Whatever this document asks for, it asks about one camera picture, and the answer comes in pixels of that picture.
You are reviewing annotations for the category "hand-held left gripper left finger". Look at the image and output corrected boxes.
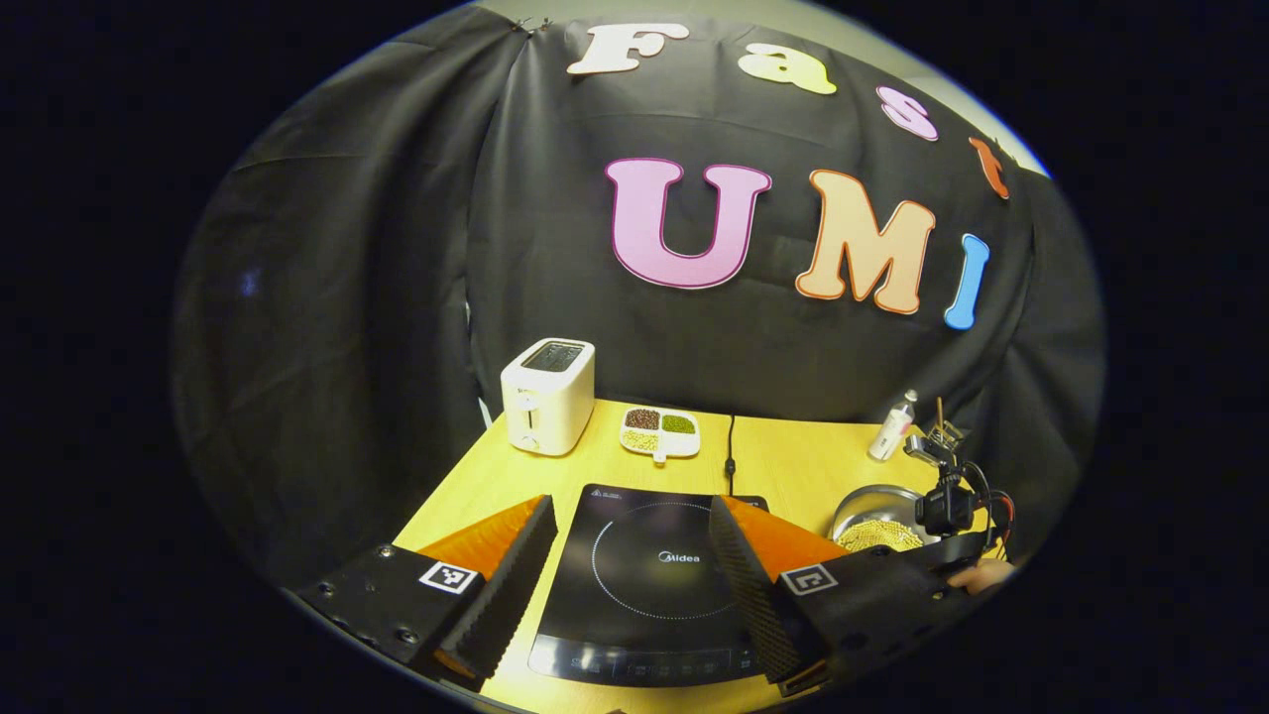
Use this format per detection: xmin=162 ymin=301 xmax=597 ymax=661
xmin=297 ymin=494 xmax=559 ymax=692

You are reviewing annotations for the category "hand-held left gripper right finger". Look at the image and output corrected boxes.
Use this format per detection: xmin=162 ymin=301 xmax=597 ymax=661
xmin=709 ymin=494 xmax=978 ymax=697

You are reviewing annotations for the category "steel pot with black handle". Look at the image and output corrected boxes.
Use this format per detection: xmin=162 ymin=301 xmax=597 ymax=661
xmin=829 ymin=484 xmax=938 ymax=553

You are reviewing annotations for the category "black induction cooktop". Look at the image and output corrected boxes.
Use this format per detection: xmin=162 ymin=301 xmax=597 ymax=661
xmin=527 ymin=483 xmax=794 ymax=687

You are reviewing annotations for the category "clear bottle with pink label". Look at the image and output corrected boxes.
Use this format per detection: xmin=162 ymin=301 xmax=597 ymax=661
xmin=868 ymin=389 xmax=919 ymax=462

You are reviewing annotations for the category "white divided dish of beans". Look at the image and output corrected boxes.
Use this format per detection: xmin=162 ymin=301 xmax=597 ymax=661
xmin=620 ymin=406 xmax=702 ymax=465

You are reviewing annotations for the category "white toaster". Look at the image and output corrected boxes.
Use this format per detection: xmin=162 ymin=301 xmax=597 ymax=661
xmin=500 ymin=338 xmax=596 ymax=457

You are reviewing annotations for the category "black backdrop cloth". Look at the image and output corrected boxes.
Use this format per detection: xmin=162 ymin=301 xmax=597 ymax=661
xmin=171 ymin=5 xmax=1106 ymax=586

